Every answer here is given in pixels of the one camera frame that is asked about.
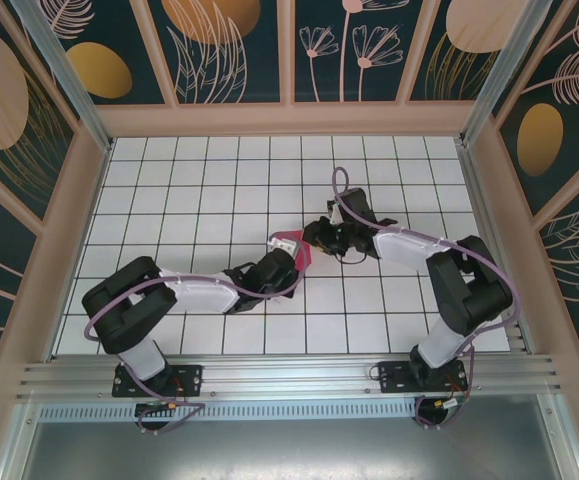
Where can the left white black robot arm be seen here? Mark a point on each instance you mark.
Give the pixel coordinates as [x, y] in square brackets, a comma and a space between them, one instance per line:
[199, 292]

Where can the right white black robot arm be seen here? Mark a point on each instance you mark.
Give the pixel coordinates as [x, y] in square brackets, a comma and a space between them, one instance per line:
[404, 245]

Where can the grey metal shelf sheet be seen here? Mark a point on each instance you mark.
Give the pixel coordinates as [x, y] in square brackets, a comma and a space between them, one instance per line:
[289, 450]

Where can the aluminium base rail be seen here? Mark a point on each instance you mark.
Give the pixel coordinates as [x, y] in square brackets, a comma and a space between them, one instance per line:
[289, 375]

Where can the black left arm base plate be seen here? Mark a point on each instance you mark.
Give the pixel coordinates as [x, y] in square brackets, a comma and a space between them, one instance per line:
[189, 377]

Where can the aluminium side rail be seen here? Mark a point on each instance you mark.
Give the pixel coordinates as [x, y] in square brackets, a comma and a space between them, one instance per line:
[494, 250]

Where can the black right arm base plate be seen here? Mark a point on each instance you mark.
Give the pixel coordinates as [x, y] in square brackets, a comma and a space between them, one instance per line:
[394, 375]

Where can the aluminium corner post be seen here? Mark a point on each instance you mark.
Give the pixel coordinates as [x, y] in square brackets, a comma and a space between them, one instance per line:
[499, 75]
[69, 85]

